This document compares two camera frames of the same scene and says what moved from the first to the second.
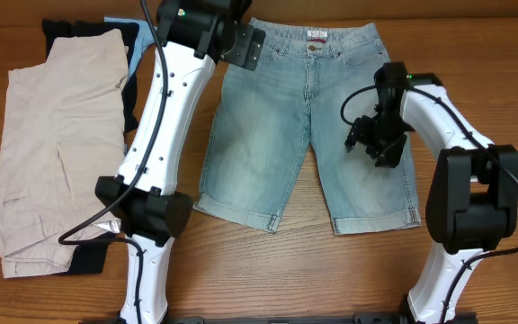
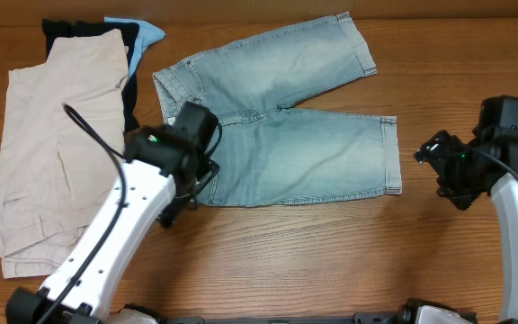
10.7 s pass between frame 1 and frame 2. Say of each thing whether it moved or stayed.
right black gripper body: moved
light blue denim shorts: moved
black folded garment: stayed
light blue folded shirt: stayed
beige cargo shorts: stayed
